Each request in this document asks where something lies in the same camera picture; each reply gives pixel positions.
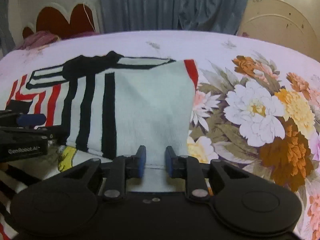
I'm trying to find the blue curtain left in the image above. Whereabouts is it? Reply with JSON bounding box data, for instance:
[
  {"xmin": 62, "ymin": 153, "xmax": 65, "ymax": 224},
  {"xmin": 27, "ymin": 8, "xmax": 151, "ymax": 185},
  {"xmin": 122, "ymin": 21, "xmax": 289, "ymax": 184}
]
[{"xmin": 0, "ymin": 0, "xmax": 15, "ymax": 56}]

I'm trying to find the white charging cable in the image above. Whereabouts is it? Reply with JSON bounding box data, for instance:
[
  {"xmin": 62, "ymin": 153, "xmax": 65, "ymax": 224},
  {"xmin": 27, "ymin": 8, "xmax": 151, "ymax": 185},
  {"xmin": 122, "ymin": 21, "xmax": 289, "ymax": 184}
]
[{"xmin": 71, "ymin": 0, "xmax": 97, "ymax": 30}]

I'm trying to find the striped knit sweater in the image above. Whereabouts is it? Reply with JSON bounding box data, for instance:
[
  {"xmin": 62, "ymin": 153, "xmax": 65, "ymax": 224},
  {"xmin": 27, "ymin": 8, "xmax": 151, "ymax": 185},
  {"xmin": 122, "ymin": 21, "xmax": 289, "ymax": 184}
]
[{"xmin": 0, "ymin": 50, "xmax": 200, "ymax": 240}]

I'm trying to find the cream round headboard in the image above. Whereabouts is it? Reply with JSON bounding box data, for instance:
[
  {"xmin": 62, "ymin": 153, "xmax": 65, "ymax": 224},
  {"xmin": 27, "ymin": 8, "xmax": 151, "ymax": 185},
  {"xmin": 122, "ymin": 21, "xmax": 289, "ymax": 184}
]
[{"xmin": 237, "ymin": 0, "xmax": 319, "ymax": 61}]

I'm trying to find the pink floral bed sheet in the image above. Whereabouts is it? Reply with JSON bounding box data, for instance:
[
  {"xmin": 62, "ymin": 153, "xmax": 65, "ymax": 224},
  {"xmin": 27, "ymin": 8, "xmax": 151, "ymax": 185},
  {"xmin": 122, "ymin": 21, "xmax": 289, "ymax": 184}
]
[{"xmin": 1, "ymin": 31, "xmax": 319, "ymax": 239}]

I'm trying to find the blue curtain centre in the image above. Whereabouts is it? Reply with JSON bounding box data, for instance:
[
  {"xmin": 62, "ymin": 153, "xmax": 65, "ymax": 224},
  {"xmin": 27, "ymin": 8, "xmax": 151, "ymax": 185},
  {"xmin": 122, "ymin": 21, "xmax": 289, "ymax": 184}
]
[{"xmin": 100, "ymin": 0, "xmax": 248, "ymax": 35}]

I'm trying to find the red heart headboard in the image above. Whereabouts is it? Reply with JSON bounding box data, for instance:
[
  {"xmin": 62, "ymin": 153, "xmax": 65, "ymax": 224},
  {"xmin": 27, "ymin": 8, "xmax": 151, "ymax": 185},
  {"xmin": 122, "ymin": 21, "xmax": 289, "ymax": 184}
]
[{"xmin": 22, "ymin": 3, "xmax": 100, "ymax": 40}]

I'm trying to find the blue curtain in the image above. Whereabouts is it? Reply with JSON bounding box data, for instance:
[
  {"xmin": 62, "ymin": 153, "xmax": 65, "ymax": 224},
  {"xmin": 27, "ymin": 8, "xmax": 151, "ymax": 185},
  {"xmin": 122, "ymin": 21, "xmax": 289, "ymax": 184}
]
[
  {"xmin": 0, "ymin": 0, "xmax": 15, "ymax": 56},
  {"xmin": 100, "ymin": 0, "xmax": 248, "ymax": 35}
]

